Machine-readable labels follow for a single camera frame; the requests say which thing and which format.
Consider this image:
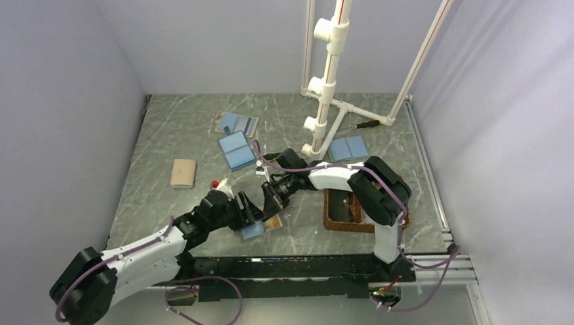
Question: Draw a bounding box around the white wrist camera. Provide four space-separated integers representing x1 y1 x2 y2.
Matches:
255 160 270 181
211 177 236 200

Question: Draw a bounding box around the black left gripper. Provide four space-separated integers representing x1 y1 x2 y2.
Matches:
208 190 267 232

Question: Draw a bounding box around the right side aluminium rail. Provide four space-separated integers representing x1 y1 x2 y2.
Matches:
403 99 455 252

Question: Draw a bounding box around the white PVC pipe frame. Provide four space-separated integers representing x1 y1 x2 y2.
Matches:
301 1 454 160

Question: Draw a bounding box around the tan card holder with cards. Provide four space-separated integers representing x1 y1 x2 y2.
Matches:
215 112 259 138

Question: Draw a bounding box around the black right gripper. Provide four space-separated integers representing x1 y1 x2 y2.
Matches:
261 173 299 222

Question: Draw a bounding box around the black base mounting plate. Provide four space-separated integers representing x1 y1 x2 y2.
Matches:
163 254 416 302

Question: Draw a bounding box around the blue card holder on green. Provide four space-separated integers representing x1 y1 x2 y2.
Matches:
328 135 368 162

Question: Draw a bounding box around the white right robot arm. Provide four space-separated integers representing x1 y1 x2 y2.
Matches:
261 148 412 281

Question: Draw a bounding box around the aluminium extrusion rail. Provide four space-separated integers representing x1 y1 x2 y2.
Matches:
71 255 477 325

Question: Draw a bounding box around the gold credit card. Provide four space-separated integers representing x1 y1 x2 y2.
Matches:
264 215 283 231

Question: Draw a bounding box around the black yellow screwdriver near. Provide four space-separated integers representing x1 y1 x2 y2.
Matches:
261 153 280 164

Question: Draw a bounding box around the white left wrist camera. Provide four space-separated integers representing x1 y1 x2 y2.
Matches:
211 177 236 200

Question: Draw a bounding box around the grey leather card holder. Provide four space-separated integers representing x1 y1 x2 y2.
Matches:
240 221 266 240

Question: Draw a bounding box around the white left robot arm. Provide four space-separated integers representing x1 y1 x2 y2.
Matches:
49 190 268 324

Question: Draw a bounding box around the beige closed card holder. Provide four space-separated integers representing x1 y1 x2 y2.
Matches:
170 159 197 188

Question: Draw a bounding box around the brown woven basket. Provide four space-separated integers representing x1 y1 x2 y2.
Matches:
324 188 411 234

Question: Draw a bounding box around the black orange screwdriver far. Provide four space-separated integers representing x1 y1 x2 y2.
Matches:
340 120 381 130

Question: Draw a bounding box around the blue card holder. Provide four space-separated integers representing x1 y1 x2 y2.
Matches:
328 135 368 162
218 131 256 171

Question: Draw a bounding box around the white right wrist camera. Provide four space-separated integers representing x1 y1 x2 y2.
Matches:
255 160 270 181

